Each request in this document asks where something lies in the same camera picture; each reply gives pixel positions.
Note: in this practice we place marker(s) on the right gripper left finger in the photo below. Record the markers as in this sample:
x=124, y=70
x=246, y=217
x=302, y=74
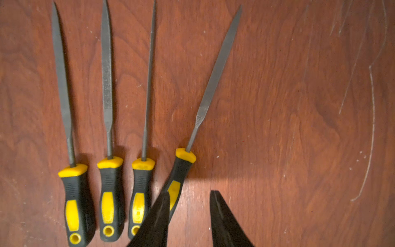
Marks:
x=154, y=230

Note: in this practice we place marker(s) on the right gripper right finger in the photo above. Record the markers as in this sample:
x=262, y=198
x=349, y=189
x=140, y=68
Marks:
x=226, y=231

